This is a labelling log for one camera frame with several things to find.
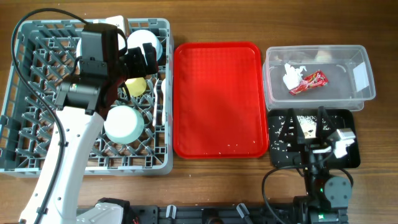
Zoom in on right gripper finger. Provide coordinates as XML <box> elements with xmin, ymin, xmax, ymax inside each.
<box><xmin>315</xmin><ymin>106</ymin><xmax>336</xmax><ymax>139</ymax></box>
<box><xmin>279</xmin><ymin>108</ymin><xmax>305</xmax><ymax>144</ymax></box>

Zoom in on rice and nut leftovers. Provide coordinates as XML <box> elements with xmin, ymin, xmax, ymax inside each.
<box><xmin>269</xmin><ymin>114</ymin><xmax>340</xmax><ymax>162</ymax></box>

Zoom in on light blue bowl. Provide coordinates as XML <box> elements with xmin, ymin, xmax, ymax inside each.
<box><xmin>127</xmin><ymin>29</ymin><xmax>163</xmax><ymax>61</ymax></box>

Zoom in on yellow plastic cup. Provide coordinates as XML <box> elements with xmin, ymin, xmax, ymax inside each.
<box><xmin>125</xmin><ymin>77</ymin><xmax>147</xmax><ymax>97</ymax></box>

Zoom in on red snack wrapper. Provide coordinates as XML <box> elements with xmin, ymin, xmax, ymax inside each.
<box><xmin>289</xmin><ymin>70</ymin><xmax>329</xmax><ymax>95</ymax></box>

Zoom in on white tissue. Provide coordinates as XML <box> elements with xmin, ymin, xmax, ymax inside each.
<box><xmin>282</xmin><ymin>63</ymin><xmax>307</xmax><ymax>90</ymax></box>

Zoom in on white plastic fork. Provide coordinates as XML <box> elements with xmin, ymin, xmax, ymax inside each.
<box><xmin>152</xmin><ymin>79</ymin><xmax>159</xmax><ymax>127</ymax></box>

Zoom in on light blue plate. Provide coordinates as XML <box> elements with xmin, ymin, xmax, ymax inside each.
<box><xmin>76</xmin><ymin>34</ymin><xmax>126</xmax><ymax>57</ymax></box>

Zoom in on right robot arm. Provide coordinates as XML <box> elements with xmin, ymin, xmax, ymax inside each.
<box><xmin>267</xmin><ymin>106</ymin><xmax>357</xmax><ymax>223</ymax></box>

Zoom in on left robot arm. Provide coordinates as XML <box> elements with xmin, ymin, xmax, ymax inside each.
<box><xmin>19</xmin><ymin>22</ymin><xmax>159</xmax><ymax>223</ymax></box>

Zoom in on grey plastic dishwasher rack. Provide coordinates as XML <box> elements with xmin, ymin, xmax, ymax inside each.
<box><xmin>1</xmin><ymin>18</ymin><xmax>174</xmax><ymax>177</ymax></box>

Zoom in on black plastic tray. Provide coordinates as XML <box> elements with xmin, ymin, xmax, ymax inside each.
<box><xmin>267</xmin><ymin>109</ymin><xmax>361</xmax><ymax>169</ymax></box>

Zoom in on clear plastic bin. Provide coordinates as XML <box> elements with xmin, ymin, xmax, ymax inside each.
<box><xmin>262</xmin><ymin>45</ymin><xmax>376</xmax><ymax>111</ymax></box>

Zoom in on red plastic tray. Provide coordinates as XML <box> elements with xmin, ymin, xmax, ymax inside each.
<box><xmin>173</xmin><ymin>42</ymin><xmax>269</xmax><ymax>159</ymax></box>

